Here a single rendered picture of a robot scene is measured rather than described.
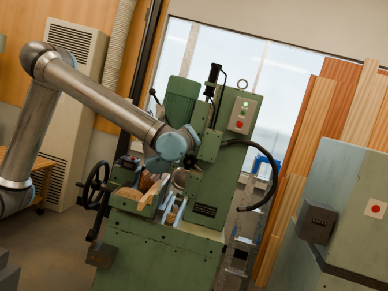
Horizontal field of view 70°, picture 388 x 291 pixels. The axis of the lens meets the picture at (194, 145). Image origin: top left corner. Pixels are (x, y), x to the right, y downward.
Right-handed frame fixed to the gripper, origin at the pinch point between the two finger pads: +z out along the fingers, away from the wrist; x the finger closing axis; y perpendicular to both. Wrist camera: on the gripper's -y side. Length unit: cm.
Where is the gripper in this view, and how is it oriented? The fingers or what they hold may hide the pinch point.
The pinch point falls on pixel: (149, 112)
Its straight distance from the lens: 130.1
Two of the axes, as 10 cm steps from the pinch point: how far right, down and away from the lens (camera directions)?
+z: -2.3, -6.6, 7.1
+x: -8.8, 4.6, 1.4
